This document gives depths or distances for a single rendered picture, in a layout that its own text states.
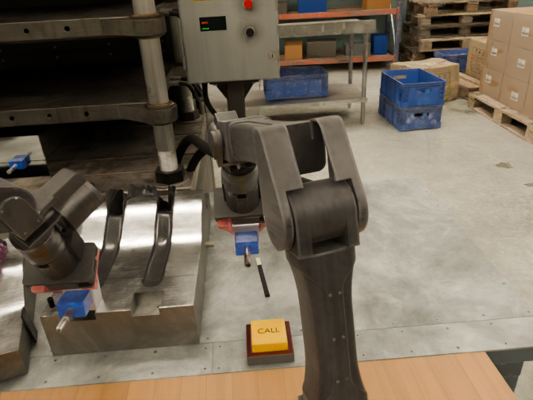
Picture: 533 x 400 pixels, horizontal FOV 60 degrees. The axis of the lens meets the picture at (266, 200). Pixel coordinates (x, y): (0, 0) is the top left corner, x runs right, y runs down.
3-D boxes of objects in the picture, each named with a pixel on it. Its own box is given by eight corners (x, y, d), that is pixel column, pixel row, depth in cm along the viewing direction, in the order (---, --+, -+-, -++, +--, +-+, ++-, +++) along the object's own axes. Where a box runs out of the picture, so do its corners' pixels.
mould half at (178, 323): (199, 344, 83) (189, 283, 77) (52, 356, 82) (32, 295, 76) (211, 212, 128) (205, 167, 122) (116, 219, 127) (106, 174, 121)
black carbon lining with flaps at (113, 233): (164, 294, 85) (156, 251, 81) (76, 301, 85) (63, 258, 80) (182, 207, 116) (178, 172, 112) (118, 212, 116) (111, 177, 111)
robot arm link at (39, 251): (55, 220, 69) (36, 195, 64) (82, 239, 68) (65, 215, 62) (19, 255, 66) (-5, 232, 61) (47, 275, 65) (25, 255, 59)
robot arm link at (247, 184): (218, 171, 79) (214, 144, 74) (250, 163, 80) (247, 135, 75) (229, 202, 76) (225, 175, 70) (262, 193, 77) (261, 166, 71)
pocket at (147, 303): (163, 324, 80) (160, 307, 79) (132, 326, 80) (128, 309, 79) (166, 306, 85) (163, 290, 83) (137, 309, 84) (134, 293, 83)
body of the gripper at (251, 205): (214, 194, 85) (209, 168, 79) (270, 189, 85) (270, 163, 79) (215, 224, 81) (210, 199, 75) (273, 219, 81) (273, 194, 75)
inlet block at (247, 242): (262, 276, 81) (261, 250, 79) (234, 278, 81) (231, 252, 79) (259, 240, 93) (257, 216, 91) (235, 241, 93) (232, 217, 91)
